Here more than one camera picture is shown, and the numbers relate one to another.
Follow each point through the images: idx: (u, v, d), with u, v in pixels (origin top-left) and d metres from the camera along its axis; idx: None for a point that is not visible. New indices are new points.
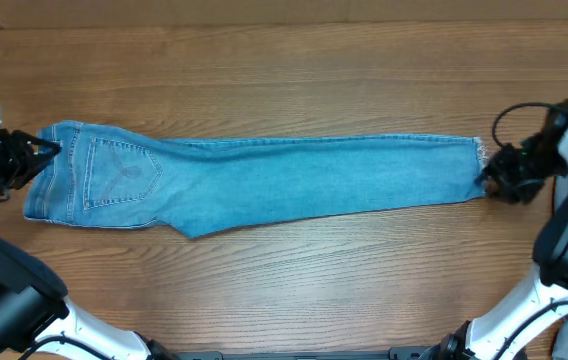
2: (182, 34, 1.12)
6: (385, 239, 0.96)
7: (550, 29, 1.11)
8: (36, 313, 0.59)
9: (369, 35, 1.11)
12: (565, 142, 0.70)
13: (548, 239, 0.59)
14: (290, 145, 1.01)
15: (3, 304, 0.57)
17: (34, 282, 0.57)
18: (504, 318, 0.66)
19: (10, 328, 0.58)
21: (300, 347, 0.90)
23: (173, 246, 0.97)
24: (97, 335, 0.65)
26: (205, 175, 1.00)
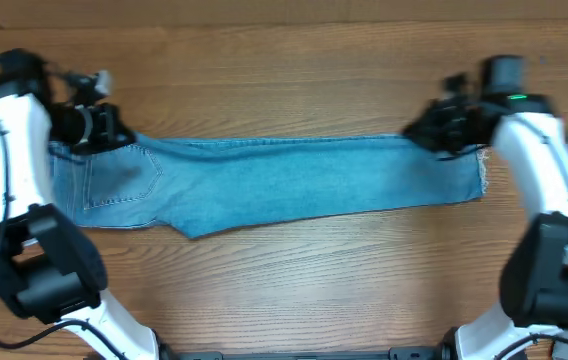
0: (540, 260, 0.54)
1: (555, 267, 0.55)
2: (181, 33, 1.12)
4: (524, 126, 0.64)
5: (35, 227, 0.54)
6: (385, 239, 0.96)
7: (549, 29, 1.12)
8: (71, 296, 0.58)
9: (369, 34, 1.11)
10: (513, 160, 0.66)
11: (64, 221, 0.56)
12: (496, 132, 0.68)
13: (514, 292, 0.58)
14: (290, 145, 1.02)
15: (47, 278, 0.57)
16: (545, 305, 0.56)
17: (79, 271, 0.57)
18: (490, 343, 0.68)
19: (44, 302, 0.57)
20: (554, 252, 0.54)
21: (300, 347, 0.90)
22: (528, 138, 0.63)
23: (173, 246, 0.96)
24: (117, 330, 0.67)
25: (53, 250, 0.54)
26: (205, 175, 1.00)
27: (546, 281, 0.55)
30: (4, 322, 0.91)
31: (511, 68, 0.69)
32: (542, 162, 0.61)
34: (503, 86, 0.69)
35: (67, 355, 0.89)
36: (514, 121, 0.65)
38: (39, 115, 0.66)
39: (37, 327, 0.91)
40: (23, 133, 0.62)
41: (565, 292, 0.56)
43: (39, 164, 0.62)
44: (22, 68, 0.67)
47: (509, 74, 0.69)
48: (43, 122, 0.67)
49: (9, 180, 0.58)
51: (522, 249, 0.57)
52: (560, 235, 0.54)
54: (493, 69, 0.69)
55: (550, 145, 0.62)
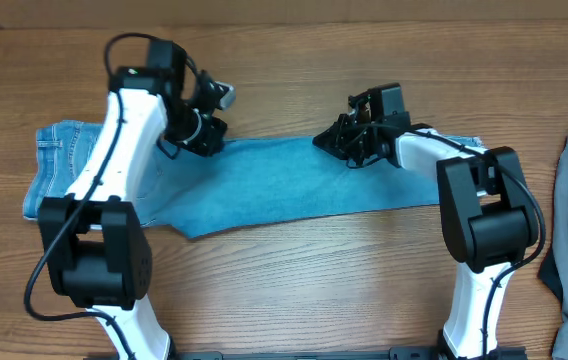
0: (456, 196, 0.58)
1: (469, 192, 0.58)
2: (182, 34, 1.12)
4: (411, 136, 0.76)
5: (105, 218, 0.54)
6: (385, 238, 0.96)
7: (548, 29, 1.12)
8: (108, 295, 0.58)
9: (369, 35, 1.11)
10: (418, 163, 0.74)
11: (133, 220, 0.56)
12: (398, 149, 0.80)
13: (455, 239, 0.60)
14: (289, 145, 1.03)
15: (94, 270, 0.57)
16: (483, 236, 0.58)
17: (125, 273, 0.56)
18: (469, 315, 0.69)
19: (82, 290, 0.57)
20: (463, 178, 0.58)
21: (300, 347, 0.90)
22: (416, 140, 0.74)
23: (173, 246, 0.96)
24: (137, 331, 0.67)
25: (112, 243, 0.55)
26: (205, 175, 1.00)
27: (470, 214, 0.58)
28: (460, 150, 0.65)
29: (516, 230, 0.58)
30: (4, 321, 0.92)
31: (394, 95, 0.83)
32: (432, 144, 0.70)
34: (390, 116, 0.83)
35: (66, 355, 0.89)
36: (407, 136, 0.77)
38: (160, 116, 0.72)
39: (37, 327, 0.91)
40: (138, 127, 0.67)
41: (497, 219, 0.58)
43: (139, 158, 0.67)
44: (167, 72, 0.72)
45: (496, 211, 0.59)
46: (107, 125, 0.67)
47: (393, 105, 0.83)
48: (160, 121, 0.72)
49: (105, 165, 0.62)
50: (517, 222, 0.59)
51: (442, 197, 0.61)
52: (463, 169, 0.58)
54: (381, 100, 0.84)
55: (432, 135, 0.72)
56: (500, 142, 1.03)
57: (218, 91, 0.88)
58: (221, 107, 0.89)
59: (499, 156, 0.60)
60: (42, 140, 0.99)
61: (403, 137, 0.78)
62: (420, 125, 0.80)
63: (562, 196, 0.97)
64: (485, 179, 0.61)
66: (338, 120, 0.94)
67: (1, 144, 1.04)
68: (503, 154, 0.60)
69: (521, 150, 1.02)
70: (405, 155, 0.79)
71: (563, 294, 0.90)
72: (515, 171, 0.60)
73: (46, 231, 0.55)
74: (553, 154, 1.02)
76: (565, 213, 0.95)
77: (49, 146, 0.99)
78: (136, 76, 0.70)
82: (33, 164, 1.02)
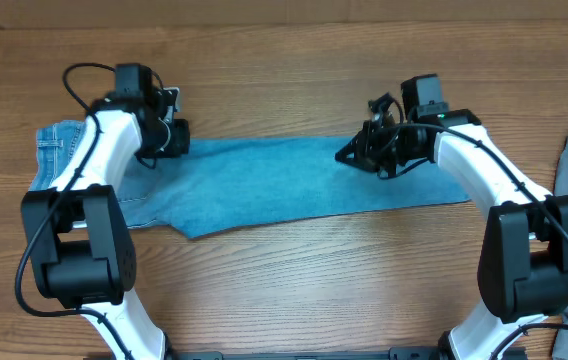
0: (506, 252, 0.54)
1: (522, 250, 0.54)
2: (182, 34, 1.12)
4: (454, 137, 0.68)
5: (87, 202, 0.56)
6: (385, 238, 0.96)
7: (548, 29, 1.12)
8: (95, 289, 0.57)
9: (369, 35, 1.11)
10: (461, 169, 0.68)
11: (115, 204, 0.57)
12: (436, 146, 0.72)
13: (493, 289, 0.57)
14: (290, 145, 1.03)
15: (79, 263, 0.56)
16: (525, 295, 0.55)
17: (110, 261, 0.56)
18: (483, 341, 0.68)
19: (69, 287, 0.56)
20: (517, 235, 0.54)
21: (300, 347, 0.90)
22: (462, 145, 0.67)
23: (173, 246, 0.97)
24: (130, 328, 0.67)
25: (95, 230, 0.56)
26: (206, 175, 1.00)
27: (518, 272, 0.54)
28: (519, 189, 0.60)
29: (561, 292, 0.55)
30: (4, 321, 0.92)
31: (432, 87, 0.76)
32: (481, 163, 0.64)
34: (426, 106, 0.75)
35: (66, 355, 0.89)
36: (449, 135, 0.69)
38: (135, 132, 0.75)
39: (37, 327, 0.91)
40: (114, 139, 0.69)
41: (539, 275, 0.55)
43: (114, 170, 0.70)
44: (137, 95, 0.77)
45: (542, 268, 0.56)
46: (83, 138, 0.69)
47: (429, 94, 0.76)
48: (135, 138, 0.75)
49: (84, 163, 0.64)
50: (562, 283, 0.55)
51: (488, 241, 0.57)
52: (521, 224, 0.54)
54: (415, 92, 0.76)
55: (482, 144, 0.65)
56: (500, 142, 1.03)
57: (170, 94, 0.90)
58: (177, 110, 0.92)
59: (563, 209, 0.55)
60: (42, 140, 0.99)
61: (444, 136, 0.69)
62: (464, 114, 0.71)
63: None
64: (537, 228, 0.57)
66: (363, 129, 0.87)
67: (1, 144, 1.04)
68: None
69: (521, 149, 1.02)
70: (443, 150, 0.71)
71: None
72: None
73: (28, 224, 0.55)
74: (553, 154, 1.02)
76: None
77: (49, 146, 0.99)
78: (110, 103, 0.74)
82: (33, 164, 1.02)
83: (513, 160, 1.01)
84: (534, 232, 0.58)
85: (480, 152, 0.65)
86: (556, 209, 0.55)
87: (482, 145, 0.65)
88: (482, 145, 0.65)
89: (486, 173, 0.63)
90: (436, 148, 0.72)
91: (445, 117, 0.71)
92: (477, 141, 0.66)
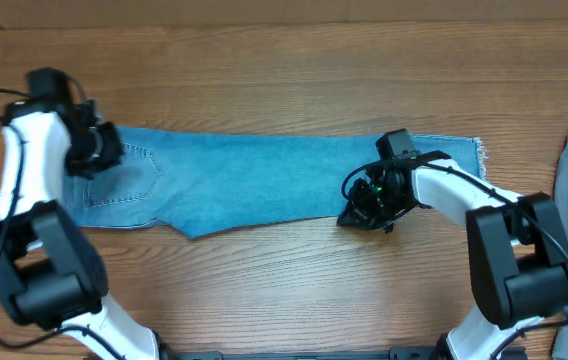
0: (490, 253, 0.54)
1: (506, 248, 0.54)
2: (182, 34, 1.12)
4: (429, 168, 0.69)
5: (38, 223, 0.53)
6: (385, 238, 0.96)
7: (549, 29, 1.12)
8: (71, 304, 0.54)
9: (369, 35, 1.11)
10: (440, 200, 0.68)
11: (67, 219, 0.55)
12: (414, 182, 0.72)
13: (488, 300, 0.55)
14: (291, 145, 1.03)
15: (46, 285, 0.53)
16: (520, 297, 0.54)
17: (79, 274, 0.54)
18: (481, 344, 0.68)
19: (42, 308, 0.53)
20: (495, 234, 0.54)
21: (300, 347, 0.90)
22: (436, 175, 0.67)
23: (173, 246, 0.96)
24: (117, 333, 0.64)
25: (52, 245, 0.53)
26: (206, 175, 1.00)
27: (507, 273, 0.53)
28: (492, 194, 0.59)
29: (553, 289, 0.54)
30: (4, 322, 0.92)
31: (400, 137, 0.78)
32: (454, 181, 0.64)
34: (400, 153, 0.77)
35: (66, 355, 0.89)
36: (423, 169, 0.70)
38: (60, 132, 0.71)
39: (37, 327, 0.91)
40: (39, 148, 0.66)
41: (534, 277, 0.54)
43: (54, 181, 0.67)
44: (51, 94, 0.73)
45: (529, 268, 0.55)
46: (10, 154, 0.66)
47: (402, 143, 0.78)
48: (61, 137, 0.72)
49: (19, 179, 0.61)
50: (553, 279, 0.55)
51: (473, 251, 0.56)
52: (496, 221, 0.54)
54: (387, 146, 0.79)
55: (454, 169, 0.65)
56: (500, 142, 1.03)
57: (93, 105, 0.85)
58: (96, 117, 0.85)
59: (535, 205, 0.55)
60: None
61: (420, 170, 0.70)
62: (435, 153, 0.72)
63: (562, 196, 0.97)
64: (517, 230, 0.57)
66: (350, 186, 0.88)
67: (2, 144, 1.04)
68: (541, 201, 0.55)
69: (521, 149, 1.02)
70: (422, 185, 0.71)
71: None
72: (554, 226, 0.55)
73: None
74: (553, 155, 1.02)
76: (565, 214, 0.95)
77: None
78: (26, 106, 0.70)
82: None
83: (512, 160, 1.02)
84: (516, 236, 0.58)
85: (454, 176, 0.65)
86: (530, 207, 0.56)
87: (456, 169, 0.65)
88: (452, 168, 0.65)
89: (462, 193, 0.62)
90: (414, 183, 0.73)
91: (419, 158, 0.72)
92: (447, 167, 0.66)
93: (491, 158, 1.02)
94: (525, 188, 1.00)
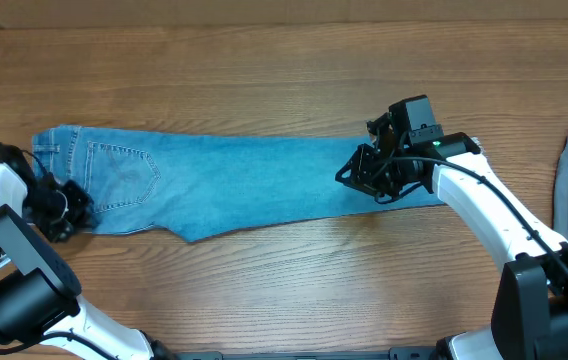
0: (525, 311, 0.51)
1: (542, 307, 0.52)
2: (182, 34, 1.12)
4: (455, 172, 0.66)
5: None
6: (385, 238, 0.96)
7: (549, 29, 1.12)
8: (48, 308, 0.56)
9: (369, 35, 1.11)
10: (464, 207, 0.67)
11: (21, 221, 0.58)
12: (435, 178, 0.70)
13: (510, 345, 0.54)
14: (289, 145, 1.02)
15: (14, 291, 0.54)
16: (545, 349, 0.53)
17: (44, 271, 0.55)
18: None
19: (17, 320, 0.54)
20: (533, 293, 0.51)
21: (300, 347, 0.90)
22: (465, 182, 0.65)
23: (173, 246, 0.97)
24: (103, 333, 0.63)
25: (12, 249, 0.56)
26: (204, 179, 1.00)
27: (538, 331, 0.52)
28: (532, 237, 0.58)
29: None
30: None
31: (421, 108, 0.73)
32: (488, 198, 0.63)
34: (418, 131, 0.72)
35: (66, 354, 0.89)
36: (447, 168, 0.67)
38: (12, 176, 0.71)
39: None
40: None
41: (560, 330, 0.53)
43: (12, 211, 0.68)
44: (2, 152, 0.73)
45: (560, 321, 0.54)
46: None
47: (419, 116, 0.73)
48: (18, 182, 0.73)
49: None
50: None
51: (504, 297, 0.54)
52: (536, 279, 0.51)
54: (404, 116, 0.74)
55: (487, 181, 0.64)
56: (500, 142, 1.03)
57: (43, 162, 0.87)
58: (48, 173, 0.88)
59: None
60: (39, 145, 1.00)
61: (443, 169, 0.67)
62: (461, 140, 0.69)
63: (562, 197, 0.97)
64: (553, 275, 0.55)
66: (358, 154, 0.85)
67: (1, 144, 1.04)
68: None
69: (521, 149, 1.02)
70: (444, 185, 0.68)
71: None
72: None
73: None
74: (553, 155, 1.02)
76: (565, 214, 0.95)
77: (46, 151, 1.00)
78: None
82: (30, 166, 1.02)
83: (512, 160, 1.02)
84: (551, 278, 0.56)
85: (488, 191, 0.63)
86: None
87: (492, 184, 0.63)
88: (486, 181, 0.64)
89: (495, 219, 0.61)
90: (435, 175, 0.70)
91: (442, 143, 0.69)
92: (480, 176, 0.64)
93: (490, 158, 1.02)
94: (524, 188, 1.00)
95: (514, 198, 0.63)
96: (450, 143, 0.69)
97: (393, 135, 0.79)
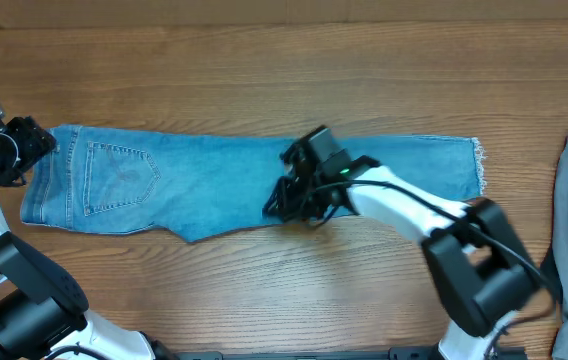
0: (450, 275, 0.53)
1: (465, 266, 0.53)
2: (182, 34, 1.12)
4: (363, 186, 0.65)
5: None
6: (385, 238, 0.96)
7: (549, 29, 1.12)
8: (57, 326, 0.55)
9: (369, 35, 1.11)
10: (383, 215, 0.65)
11: (25, 248, 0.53)
12: (354, 199, 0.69)
13: (458, 312, 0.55)
14: (289, 145, 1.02)
15: (24, 316, 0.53)
16: (489, 307, 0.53)
17: (56, 296, 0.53)
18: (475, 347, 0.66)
19: (27, 342, 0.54)
20: (449, 258, 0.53)
21: (300, 347, 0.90)
22: (373, 193, 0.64)
23: (173, 246, 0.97)
24: (108, 342, 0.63)
25: (21, 280, 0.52)
26: (204, 178, 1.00)
27: (471, 289, 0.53)
28: (437, 212, 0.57)
29: (519, 288, 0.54)
30: None
31: (323, 139, 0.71)
32: (395, 199, 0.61)
34: (327, 160, 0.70)
35: None
36: (359, 185, 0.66)
38: None
39: None
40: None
41: (495, 284, 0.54)
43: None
44: None
45: (490, 276, 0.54)
46: None
47: (327, 146, 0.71)
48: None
49: None
50: (515, 278, 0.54)
51: (434, 273, 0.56)
52: (448, 244, 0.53)
54: (313, 150, 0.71)
55: (390, 183, 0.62)
56: (500, 142, 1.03)
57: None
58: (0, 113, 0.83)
59: (481, 216, 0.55)
60: None
61: (354, 187, 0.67)
62: (364, 159, 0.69)
63: (562, 197, 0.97)
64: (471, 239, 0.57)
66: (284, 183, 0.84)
67: None
68: (486, 211, 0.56)
69: (521, 149, 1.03)
70: (360, 202, 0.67)
71: (563, 294, 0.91)
72: (500, 229, 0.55)
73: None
74: (553, 154, 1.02)
76: (565, 214, 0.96)
77: None
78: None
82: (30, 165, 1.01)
83: (512, 160, 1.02)
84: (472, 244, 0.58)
85: (394, 194, 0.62)
86: (477, 218, 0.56)
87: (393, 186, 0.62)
88: (390, 184, 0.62)
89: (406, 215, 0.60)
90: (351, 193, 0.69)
91: (350, 171, 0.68)
92: (383, 182, 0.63)
93: (491, 158, 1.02)
94: (525, 188, 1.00)
95: (420, 191, 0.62)
96: (356, 166, 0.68)
97: (304, 163, 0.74)
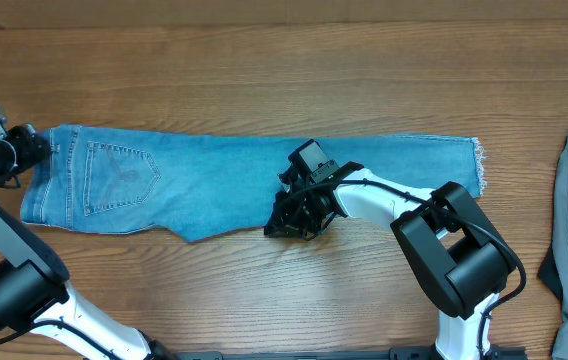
0: (422, 256, 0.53)
1: (436, 246, 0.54)
2: (182, 34, 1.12)
4: (347, 187, 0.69)
5: None
6: (385, 238, 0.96)
7: (549, 29, 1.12)
8: (37, 295, 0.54)
9: (369, 35, 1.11)
10: (368, 213, 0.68)
11: (8, 216, 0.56)
12: (340, 201, 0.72)
13: (437, 294, 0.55)
14: (289, 144, 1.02)
15: (4, 280, 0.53)
16: (465, 286, 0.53)
17: (34, 260, 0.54)
18: (464, 342, 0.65)
19: (7, 306, 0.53)
20: (419, 238, 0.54)
21: (300, 347, 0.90)
22: (356, 193, 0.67)
23: (173, 246, 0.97)
24: (95, 322, 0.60)
25: None
26: (204, 178, 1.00)
27: (445, 269, 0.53)
28: (406, 198, 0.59)
29: (493, 267, 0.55)
30: None
31: (310, 151, 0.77)
32: (373, 193, 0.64)
34: (316, 171, 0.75)
35: (68, 354, 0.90)
36: (344, 186, 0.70)
38: None
39: None
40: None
41: (468, 263, 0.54)
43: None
44: None
45: (464, 255, 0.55)
46: None
47: (314, 157, 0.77)
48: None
49: None
50: (488, 256, 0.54)
51: (409, 257, 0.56)
52: (416, 226, 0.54)
54: (302, 163, 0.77)
55: (369, 181, 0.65)
56: (500, 142, 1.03)
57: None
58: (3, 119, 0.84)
59: (449, 198, 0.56)
60: None
61: (340, 189, 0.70)
62: (349, 164, 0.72)
63: (562, 196, 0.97)
64: (443, 223, 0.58)
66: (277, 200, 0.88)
67: None
68: (452, 192, 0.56)
69: (521, 149, 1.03)
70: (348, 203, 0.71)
71: (563, 295, 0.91)
72: (468, 209, 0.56)
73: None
74: (553, 154, 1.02)
76: (565, 213, 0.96)
77: None
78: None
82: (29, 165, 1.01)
83: (512, 160, 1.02)
84: (443, 227, 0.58)
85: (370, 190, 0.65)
86: (445, 201, 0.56)
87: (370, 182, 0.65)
88: (368, 181, 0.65)
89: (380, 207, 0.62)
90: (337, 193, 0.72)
91: (336, 176, 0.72)
92: (362, 180, 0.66)
93: (490, 158, 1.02)
94: (525, 188, 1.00)
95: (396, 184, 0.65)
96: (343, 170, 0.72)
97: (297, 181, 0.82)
